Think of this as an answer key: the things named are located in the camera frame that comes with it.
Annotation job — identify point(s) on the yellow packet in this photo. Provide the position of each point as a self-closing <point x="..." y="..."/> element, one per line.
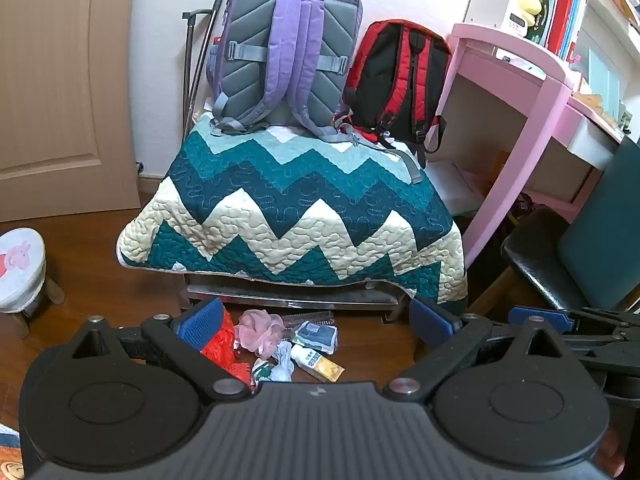
<point x="330" y="370"/>

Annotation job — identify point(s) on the pig print stool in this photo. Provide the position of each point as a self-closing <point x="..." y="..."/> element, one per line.
<point x="20" y="270"/>

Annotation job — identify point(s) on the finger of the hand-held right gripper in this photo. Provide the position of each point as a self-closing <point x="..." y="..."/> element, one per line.
<point x="555" y="320"/>
<point x="610" y="350"/>

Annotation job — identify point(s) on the red black backpack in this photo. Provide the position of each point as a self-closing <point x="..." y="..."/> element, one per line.
<point x="425" y="55"/>

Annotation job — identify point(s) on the pink mesh puff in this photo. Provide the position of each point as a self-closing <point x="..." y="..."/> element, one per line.
<point x="257" y="332"/>

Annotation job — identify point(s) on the metal folding frame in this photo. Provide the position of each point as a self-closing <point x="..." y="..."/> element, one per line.
<point x="280" y="295"/>

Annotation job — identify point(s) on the clear plastic tray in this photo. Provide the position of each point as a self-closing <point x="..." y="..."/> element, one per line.
<point x="310" y="317"/>

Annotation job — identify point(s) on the row of colourful books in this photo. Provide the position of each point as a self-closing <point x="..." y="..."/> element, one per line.
<point x="562" y="15"/>

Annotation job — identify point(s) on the dark blue pouch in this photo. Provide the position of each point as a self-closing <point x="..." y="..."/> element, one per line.
<point x="315" y="336"/>

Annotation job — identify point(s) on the pale green file organiser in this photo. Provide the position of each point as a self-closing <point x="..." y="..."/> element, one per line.
<point x="605" y="85"/>

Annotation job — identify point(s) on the black walking stick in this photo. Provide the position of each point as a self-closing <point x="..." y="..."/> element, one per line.
<point x="192" y="70"/>

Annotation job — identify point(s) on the teal zigzag quilt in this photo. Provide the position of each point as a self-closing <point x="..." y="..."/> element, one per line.
<point x="300" y="185"/>

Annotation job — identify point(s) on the orange patterned mat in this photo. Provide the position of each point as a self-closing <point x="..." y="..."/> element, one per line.
<point x="10" y="455"/>

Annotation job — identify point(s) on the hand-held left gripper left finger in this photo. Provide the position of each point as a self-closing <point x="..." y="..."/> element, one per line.
<point x="202" y="322"/>

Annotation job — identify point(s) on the purple grey backpack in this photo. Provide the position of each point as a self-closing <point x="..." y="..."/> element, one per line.
<point x="250" y="35"/>

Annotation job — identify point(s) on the black padded chair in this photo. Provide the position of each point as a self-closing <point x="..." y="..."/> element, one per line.
<point x="595" y="240"/>

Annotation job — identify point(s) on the wooden door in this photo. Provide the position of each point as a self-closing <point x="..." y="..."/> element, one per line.
<point x="50" y="85"/>

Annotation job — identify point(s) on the white paper sheets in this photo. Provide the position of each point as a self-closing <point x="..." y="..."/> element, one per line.
<point x="452" y="185"/>

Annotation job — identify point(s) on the small white tube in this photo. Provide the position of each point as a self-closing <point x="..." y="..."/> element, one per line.
<point x="306" y="358"/>

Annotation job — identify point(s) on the red mesh bag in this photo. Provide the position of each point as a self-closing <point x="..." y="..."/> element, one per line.
<point x="220" y="347"/>

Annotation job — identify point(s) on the green white wrapper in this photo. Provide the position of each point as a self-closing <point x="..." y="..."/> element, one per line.
<point x="261" y="372"/>

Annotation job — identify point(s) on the pink desk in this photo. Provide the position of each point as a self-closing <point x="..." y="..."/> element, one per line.
<point x="505" y="75"/>

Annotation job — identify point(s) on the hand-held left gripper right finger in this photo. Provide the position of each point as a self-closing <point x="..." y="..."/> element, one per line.
<point x="432" y="322"/>

